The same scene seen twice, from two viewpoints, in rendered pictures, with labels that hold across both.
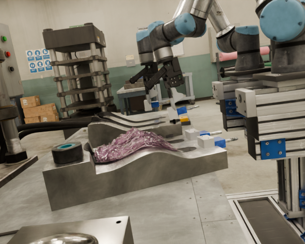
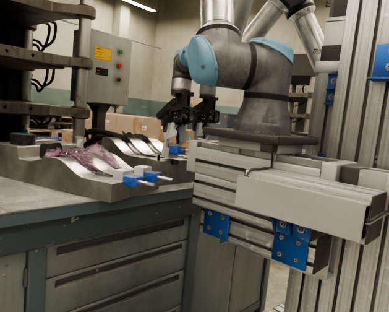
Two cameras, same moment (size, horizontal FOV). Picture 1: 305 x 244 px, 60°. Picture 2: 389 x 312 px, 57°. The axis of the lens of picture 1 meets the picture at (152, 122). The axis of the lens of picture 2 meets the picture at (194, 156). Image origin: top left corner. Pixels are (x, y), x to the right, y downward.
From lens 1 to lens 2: 98 cm
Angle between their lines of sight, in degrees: 37
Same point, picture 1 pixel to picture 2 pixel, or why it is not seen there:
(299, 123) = (232, 199)
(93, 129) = (104, 143)
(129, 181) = (36, 176)
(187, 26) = (185, 58)
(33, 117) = not seen: hidden behind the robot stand
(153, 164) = (53, 168)
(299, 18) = (199, 59)
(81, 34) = (303, 63)
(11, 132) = (76, 130)
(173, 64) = (182, 97)
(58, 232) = not seen: outside the picture
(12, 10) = not seen: hidden behind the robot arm
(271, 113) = (208, 174)
